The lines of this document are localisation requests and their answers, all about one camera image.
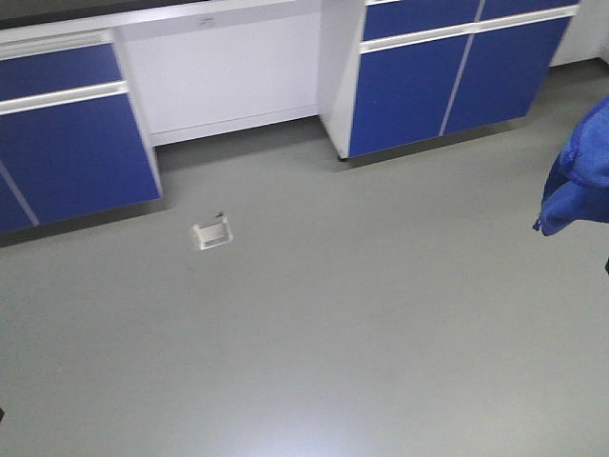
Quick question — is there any blue microfiber cloth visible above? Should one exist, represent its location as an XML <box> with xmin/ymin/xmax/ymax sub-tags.
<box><xmin>533</xmin><ymin>98</ymin><xmax>608</xmax><ymax>236</ymax></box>

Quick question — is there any blue cabinet right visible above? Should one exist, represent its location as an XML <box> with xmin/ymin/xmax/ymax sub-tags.
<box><xmin>318</xmin><ymin>1</ymin><xmax>580</xmax><ymax>160</ymax></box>

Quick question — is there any blue cabinet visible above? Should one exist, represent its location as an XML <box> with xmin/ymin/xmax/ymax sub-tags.
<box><xmin>318</xmin><ymin>1</ymin><xmax>580</xmax><ymax>160</ymax></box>
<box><xmin>1</xmin><ymin>30</ymin><xmax>163</xmax><ymax>233</ymax></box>

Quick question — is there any blue cabinet left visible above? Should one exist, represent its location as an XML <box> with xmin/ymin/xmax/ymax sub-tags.
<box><xmin>1</xmin><ymin>30</ymin><xmax>163</xmax><ymax>233</ymax></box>

